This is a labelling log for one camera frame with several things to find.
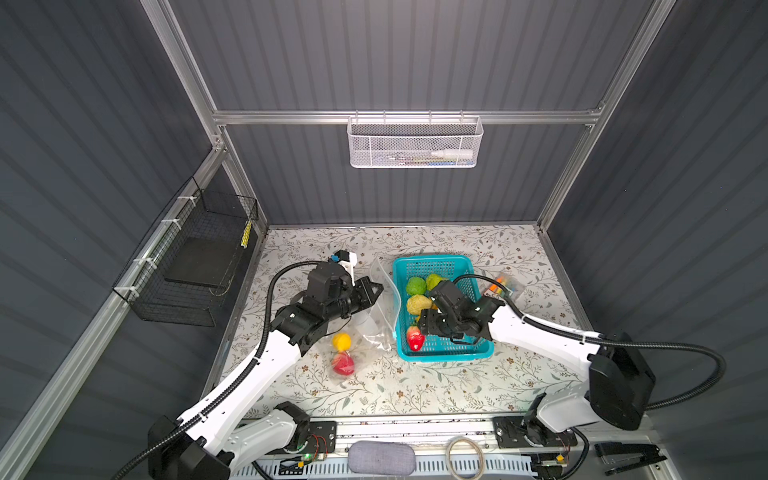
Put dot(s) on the black wire basket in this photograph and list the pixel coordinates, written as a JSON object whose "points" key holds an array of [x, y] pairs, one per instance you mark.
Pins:
{"points": [[204, 213]]}

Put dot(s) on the green lime toy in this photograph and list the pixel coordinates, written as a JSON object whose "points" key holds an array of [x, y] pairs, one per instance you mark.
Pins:
{"points": [[416, 286]]}

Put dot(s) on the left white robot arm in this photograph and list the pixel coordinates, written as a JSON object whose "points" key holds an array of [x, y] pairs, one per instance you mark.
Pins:
{"points": [[208, 440]]}

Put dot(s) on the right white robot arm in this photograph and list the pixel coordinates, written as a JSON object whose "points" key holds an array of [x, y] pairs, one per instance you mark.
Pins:
{"points": [[614, 385]]}

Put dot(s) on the white wire mesh basket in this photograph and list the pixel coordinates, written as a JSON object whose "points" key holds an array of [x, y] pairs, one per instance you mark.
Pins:
{"points": [[414, 141]]}

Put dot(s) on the yellow lemon toy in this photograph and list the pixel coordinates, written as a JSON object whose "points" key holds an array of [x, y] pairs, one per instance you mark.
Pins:
{"points": [[341, 342]]}

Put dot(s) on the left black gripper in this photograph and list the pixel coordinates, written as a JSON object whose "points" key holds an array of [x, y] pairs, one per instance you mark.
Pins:
{"points": [[366, 298]]}

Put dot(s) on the clear zip top bag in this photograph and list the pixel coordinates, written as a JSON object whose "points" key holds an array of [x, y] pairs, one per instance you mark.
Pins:
{"points": [[373, 331]]}

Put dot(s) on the green pear toy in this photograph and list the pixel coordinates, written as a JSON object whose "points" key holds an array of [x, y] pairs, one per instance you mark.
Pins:
{"points": [[433, 280]]}

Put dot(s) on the grey fabric pouch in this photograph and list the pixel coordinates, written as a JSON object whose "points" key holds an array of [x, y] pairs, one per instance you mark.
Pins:
{"points": [[381, 458]]}

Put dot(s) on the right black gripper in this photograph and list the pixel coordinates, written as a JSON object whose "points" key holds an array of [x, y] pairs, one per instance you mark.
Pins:
{"points": [[426, 323]]}

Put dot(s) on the black pad in basket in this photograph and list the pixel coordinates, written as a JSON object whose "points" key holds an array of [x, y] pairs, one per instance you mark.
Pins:
{"points": [[203, 262]]}

